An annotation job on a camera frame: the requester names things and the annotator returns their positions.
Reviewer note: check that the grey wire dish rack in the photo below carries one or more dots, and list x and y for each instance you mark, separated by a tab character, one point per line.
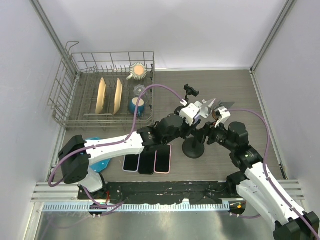
73	96

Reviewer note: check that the white slotted cable duct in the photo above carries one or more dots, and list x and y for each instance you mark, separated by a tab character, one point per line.
185	206

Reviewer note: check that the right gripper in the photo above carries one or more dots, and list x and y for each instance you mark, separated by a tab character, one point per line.
201	134

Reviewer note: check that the black round-base phone stand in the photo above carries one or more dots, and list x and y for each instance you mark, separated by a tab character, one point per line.
192	148

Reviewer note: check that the black gooseneck phone stand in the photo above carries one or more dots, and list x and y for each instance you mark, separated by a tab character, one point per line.
190	91

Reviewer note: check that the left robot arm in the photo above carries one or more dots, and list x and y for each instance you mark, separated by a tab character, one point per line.
78	155

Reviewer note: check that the wooden base phone stand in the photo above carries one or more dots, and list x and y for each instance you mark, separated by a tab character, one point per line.
228	105

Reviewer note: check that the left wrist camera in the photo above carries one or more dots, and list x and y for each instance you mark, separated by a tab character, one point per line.
188	113

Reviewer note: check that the blue ceramic mug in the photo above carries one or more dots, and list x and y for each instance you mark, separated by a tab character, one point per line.
133	103

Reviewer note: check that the black phone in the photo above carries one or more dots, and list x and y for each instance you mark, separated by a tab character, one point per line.
147	163

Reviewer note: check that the right yellow plate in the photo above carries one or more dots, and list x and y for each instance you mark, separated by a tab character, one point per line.
118	96

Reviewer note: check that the pink phone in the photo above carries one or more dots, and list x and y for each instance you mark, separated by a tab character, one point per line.
162	164

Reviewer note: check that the white folding phone stand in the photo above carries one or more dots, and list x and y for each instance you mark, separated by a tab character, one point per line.
205	107

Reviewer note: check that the yellow plate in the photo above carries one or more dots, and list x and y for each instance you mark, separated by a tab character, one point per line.
118	96
101	96

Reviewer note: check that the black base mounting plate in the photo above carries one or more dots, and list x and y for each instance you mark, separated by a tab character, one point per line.
166	192

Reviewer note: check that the blue polka dot plate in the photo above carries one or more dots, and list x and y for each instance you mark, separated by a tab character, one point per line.
101	165

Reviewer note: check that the clear glass cup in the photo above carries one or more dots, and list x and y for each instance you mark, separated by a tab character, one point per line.
138	89

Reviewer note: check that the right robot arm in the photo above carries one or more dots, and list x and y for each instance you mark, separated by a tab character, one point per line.
255	183

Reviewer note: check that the lavender case phone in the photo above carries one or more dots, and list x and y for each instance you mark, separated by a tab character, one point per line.
131	163

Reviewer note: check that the left yellow plate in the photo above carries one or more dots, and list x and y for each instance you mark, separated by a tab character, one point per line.
101	96

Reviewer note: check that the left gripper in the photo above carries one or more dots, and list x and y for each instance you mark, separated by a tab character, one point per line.
188	128

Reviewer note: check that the cream ribbed mug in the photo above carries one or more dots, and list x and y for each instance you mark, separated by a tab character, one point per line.
137	71

